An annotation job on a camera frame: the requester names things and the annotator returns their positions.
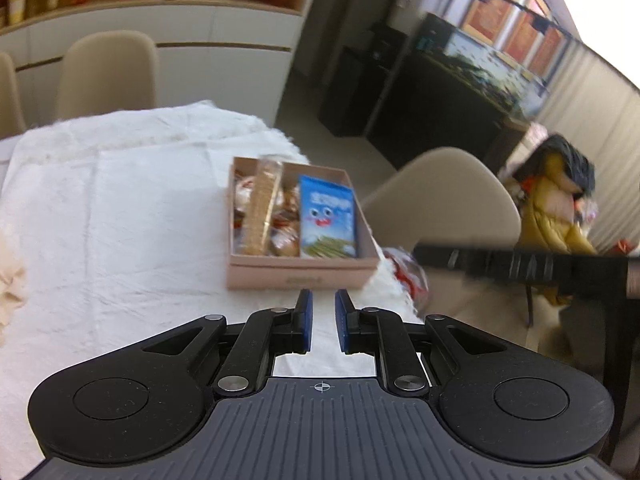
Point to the beige curtain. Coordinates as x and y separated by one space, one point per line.
600 135

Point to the red framed picture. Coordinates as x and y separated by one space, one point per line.
540 35
495 5

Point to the beige fluffy cloth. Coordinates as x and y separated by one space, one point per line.
9 285

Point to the fish tank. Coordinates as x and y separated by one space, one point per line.
490 65

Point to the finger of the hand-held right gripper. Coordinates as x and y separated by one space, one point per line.
525 265

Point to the black fish tank stand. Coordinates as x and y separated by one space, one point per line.
450 110

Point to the beige chair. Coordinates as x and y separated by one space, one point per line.
450 195
107 72

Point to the blue snack packet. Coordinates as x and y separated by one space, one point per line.
327 220

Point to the pink cardboard box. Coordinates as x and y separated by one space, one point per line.
300 272

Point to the yellow jacket with fur collar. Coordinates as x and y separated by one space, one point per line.
550 210

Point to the tan biscuit sleeve packet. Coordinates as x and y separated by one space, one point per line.
262 205

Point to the white sideboard cabinet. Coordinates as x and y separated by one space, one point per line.
200 45

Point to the black floor cabinet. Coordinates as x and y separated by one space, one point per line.
355 92

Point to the white tablecloth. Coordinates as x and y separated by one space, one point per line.
125 235

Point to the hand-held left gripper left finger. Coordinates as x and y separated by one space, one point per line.
305 321

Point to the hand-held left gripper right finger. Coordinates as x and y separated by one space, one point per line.
342 321

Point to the yellow bottle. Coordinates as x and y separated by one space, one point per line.
17 4

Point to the red white clear snack packet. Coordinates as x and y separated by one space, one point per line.
407 275

